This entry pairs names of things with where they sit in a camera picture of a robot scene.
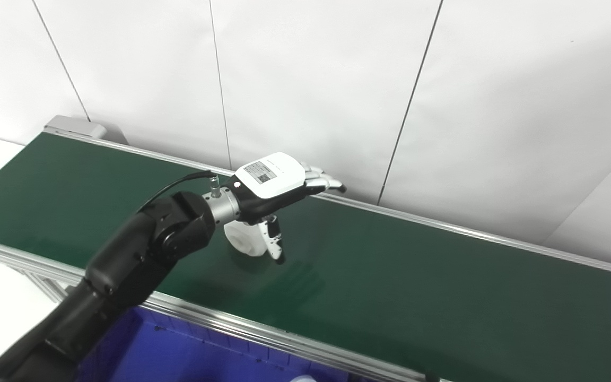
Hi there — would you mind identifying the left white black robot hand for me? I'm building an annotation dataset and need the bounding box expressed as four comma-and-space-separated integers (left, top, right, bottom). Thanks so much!
226, 152, 347, 265

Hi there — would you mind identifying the white round plastic part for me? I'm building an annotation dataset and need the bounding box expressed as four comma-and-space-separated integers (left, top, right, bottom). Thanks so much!
223, 220, 275, 258

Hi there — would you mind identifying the green conveyor belt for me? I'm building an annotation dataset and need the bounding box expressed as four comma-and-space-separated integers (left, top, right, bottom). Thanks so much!
0, 129, 611, 382
0, 133, 611, 382

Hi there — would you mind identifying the blue plastic bin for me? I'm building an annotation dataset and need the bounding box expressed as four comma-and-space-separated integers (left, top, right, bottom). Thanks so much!
75, 306, 386, 382

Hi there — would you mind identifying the grey conveyor end housing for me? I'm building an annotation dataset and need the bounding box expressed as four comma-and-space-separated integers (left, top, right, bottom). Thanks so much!
44, 115, 129, 145

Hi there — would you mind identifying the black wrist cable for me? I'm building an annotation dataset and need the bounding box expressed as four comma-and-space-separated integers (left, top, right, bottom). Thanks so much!
140, 170, 222, 214

